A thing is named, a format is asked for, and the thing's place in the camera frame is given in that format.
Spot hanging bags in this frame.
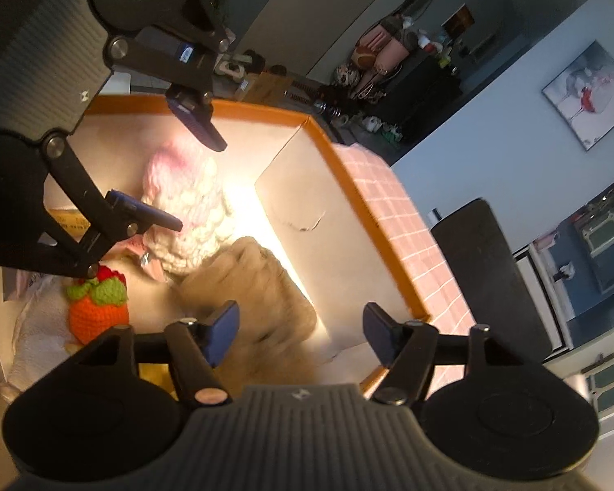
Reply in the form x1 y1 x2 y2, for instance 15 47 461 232
332 15 421 99

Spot brown cardboard carton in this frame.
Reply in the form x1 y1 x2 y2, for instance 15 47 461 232
239 72 296 106

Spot dark framed picture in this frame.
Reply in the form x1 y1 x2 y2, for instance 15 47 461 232
441 4 476 40

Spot brown knitted cloth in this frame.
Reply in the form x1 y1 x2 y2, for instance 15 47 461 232
176 236 321 385

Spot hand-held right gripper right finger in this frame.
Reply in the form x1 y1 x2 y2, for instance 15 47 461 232
363 303 558 406

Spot wine glass wall picture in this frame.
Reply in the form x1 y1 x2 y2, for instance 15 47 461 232
541 40 614 153

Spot orange crocheted fruit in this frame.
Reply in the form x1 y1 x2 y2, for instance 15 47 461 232
65 263 130 347

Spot white towel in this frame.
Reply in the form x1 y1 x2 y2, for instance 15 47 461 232
0 276 90 403

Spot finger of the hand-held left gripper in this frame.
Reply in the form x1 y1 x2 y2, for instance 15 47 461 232
36 134 184 279
105 0 236 153

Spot orange cardboard box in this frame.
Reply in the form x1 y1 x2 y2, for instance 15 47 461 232
0 93 433 401

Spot white vanity cabinet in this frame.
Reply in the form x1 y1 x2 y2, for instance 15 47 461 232
512 238 578 356

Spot wall mirror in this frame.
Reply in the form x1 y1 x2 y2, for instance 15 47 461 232
580 203 614 295

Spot black chair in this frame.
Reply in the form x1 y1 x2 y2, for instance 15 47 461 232
429 198 570 365

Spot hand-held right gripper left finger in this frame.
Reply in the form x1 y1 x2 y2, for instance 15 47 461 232
76 301 240 408

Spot dark cabinet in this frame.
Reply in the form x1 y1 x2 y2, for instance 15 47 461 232
372 54 464 147

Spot pink white knitted piece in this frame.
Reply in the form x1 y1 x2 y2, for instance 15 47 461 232
140 138 236 280

